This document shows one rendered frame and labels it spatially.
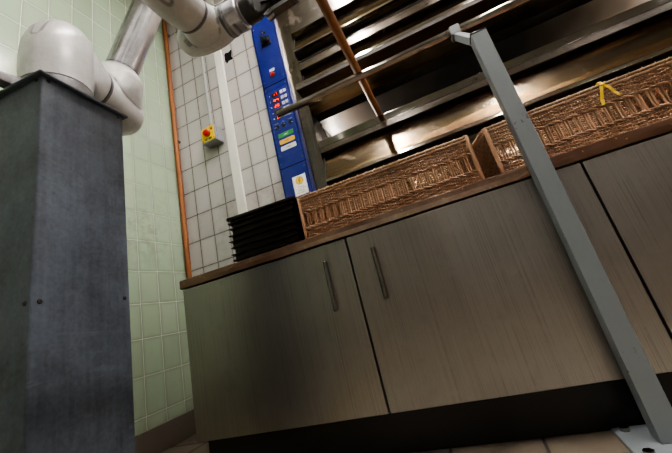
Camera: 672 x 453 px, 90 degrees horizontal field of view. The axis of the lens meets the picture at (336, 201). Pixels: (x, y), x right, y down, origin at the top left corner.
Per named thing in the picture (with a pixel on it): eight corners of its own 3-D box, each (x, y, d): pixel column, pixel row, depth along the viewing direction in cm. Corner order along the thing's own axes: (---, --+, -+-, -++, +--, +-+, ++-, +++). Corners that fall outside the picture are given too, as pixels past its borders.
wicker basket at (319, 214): (351, 254, 148) (336, 197, 156) (481, 215, 132) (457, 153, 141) (302, 243, 103) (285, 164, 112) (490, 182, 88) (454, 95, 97)
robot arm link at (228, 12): (239, 44, 98) (256, 35, 97) (218, 22, 90) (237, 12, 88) (235, 21, 101) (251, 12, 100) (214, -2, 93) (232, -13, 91)
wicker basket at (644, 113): (492, 211, 131) (467, 150, 139) (663, 159, 114) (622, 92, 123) (500, 178, 87) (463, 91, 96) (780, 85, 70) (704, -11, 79)
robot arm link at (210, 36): (241, 48, 99) (212, 20, 87) (200, 70, 104) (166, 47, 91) (234, 18, 102) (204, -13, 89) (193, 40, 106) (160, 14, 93)
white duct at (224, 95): (260, 345, 157) (205, -10, 228) (269, 343, 155) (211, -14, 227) (258, 346, 155) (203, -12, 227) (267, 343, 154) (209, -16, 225)
